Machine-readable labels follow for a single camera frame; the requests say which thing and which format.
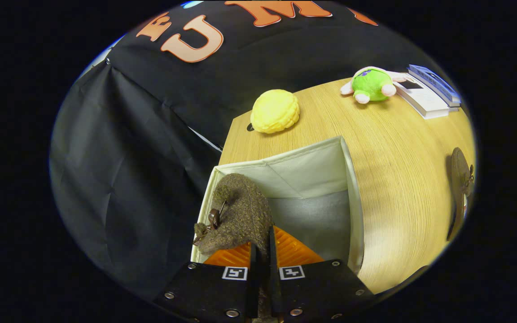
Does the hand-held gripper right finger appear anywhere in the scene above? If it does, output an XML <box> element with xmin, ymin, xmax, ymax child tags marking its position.
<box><xmin>268</xmin><ymin>226</ymin><xmax>376</xmax><ymax>323</ymax></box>

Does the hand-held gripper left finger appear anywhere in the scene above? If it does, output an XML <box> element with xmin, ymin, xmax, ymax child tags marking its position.
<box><xmin>153</xmin><ymin>242</ymin><xmax>258</xmax><ymax>323</ymax></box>

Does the brown fuzzy shoe with bow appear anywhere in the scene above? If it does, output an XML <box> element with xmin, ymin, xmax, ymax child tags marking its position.
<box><xmin>447</xmin><ymin>147</ymin><xmax>475</xmax><ymax>241</ymax></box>
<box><xmin>193</xmin><ymin>173</ymin><xmax>275</xmax><ymax>261</ymax></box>

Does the beige fabric storage box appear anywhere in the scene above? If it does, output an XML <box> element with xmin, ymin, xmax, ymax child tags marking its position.
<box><xmin>190</xmin><ymin>136</ymin><xmax>365</xmax><ymax>275</ymax></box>

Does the white open book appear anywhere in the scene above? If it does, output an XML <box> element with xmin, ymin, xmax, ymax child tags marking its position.
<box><xmin>393</xmin><ymin>74</ymin><xmax>450</xmax><ymax>120</ymax></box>

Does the yellow knitted plush ball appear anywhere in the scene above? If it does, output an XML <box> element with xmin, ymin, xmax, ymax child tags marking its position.
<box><xmin>250</xmin><ymin>89</ymin><xmax>300</xmax><ymax>134</ymax></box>

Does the black backdrop cloth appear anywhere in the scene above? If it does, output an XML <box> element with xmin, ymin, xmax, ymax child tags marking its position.
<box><xmin>50</xmin><ymin>0</ymin><xmax>447</xmax><ymax>301</ymax></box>

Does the green and pink plush toy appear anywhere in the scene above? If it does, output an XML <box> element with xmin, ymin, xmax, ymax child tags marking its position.
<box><xmin>340</xmin><ymin>66</ymin><xmax>407</xmax><ymax>105</ymax></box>

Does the blue-spined book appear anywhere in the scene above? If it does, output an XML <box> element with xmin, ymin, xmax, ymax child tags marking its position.
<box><xmin>413</xmin><ymin>76</ymin><xmax>462</xmax><ymax>108</ymax></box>

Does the blue book with figure cover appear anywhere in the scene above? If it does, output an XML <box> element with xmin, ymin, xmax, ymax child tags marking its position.
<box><xmin>407</xmin><ymin>64</ymin><xmax>462</xmax><ymax>103</ymax></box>

